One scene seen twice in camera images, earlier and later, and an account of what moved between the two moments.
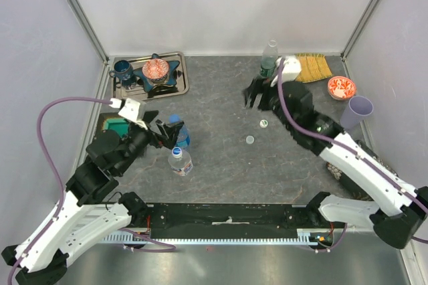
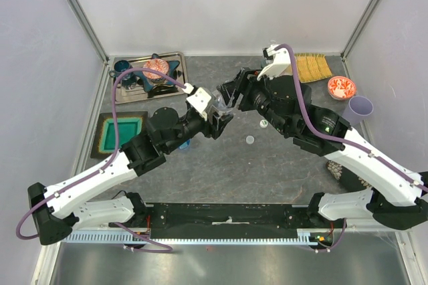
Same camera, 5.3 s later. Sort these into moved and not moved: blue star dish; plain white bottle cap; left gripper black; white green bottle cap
Moved: left gripper black
Not moved: white green bottle cap; blue star dish; plain white bottle cap
